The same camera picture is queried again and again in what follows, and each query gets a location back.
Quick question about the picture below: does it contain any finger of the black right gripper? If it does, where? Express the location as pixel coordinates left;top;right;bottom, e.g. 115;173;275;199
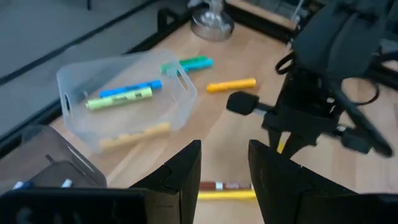
267;130;282;153
284;136;308;159

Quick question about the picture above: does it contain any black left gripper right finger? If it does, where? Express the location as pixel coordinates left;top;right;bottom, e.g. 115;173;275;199
247;139;398;224

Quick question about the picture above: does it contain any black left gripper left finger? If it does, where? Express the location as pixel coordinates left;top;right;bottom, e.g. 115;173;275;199
0;139;203;224

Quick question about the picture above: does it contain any brown Expo marker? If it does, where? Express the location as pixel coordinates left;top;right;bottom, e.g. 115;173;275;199
198;181;255;192

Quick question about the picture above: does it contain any orange-yellow highlighter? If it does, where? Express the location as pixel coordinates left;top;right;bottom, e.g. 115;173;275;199
98;121;172;150
206;77;257;94

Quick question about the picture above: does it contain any teal highlighter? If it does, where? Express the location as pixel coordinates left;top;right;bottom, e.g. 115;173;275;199
167;58;215;78

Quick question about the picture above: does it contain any light green Sharpie highlighter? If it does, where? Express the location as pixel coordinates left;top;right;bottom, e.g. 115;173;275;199
85;86;154;111

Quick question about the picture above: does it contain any blue Sharpie highlighter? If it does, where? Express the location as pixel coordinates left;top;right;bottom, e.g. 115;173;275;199
98;79;164;99

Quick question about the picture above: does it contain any frosted plastic bin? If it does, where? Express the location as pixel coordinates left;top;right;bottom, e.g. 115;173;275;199
55;49;198;154

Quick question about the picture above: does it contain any white shade silver table lamp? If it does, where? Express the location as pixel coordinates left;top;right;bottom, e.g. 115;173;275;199
189;0;236;43

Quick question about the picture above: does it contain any brown translucent plastic bin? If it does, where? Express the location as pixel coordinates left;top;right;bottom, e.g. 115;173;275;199
0;123;108;195

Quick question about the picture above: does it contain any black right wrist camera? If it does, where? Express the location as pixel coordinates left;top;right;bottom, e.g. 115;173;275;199
225;90;266;116

